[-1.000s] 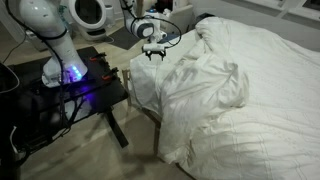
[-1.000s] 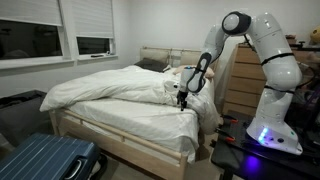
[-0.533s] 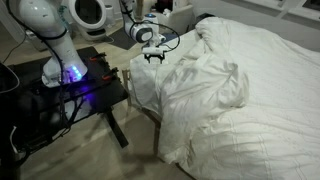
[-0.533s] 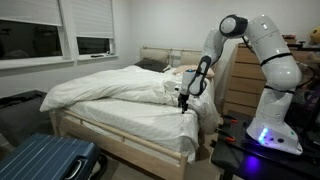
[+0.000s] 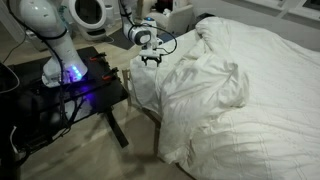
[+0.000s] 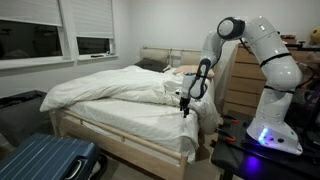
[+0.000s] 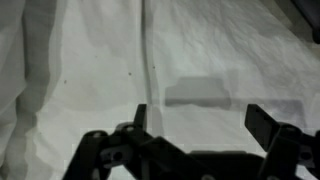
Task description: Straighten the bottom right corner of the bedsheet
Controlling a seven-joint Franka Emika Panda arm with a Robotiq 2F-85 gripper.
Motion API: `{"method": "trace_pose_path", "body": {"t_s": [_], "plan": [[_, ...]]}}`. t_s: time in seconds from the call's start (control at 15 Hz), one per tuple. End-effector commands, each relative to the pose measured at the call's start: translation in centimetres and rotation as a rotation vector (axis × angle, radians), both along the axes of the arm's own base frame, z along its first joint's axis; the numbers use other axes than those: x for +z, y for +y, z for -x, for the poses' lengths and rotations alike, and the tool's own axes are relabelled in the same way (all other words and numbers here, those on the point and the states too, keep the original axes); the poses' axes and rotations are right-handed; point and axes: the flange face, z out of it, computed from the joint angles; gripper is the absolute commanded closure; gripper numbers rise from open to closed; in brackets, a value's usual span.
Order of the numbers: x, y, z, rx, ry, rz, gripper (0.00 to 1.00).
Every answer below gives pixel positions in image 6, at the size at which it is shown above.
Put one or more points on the pink pillow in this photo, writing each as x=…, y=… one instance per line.
x=191, y=70

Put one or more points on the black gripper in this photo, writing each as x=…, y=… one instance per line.
x=184, y=103

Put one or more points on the black remote control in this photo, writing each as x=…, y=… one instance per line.
x=97, y=56

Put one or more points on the narrow window with blind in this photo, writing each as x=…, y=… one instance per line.
x=93, y=33

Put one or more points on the blue ribbed suitcase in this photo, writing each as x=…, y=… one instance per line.
x=43, y=156

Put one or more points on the white duvet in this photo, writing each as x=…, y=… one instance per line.
x=110, y=83

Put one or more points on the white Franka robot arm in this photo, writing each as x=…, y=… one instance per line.
x=270, y=76

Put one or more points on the white bedsheet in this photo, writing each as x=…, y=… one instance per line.
x=140, y=120

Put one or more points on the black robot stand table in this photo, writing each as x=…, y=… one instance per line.
x=266, y=160

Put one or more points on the dark grey pillow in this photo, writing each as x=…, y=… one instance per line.
x=151, y=65

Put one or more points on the yellow plush toy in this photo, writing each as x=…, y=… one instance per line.
x=315, y=36

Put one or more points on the wide window with blind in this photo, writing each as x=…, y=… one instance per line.
x=30, y=36

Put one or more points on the beige padded headboard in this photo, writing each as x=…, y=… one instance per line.
x=156, y=54

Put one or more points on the dark fabric bag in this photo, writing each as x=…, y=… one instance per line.
x=20, y=113

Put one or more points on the light wooden bed frame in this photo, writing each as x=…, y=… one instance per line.
x=133, y=153

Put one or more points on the wooden chest of drawers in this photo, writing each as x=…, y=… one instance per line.
x=243, y=80

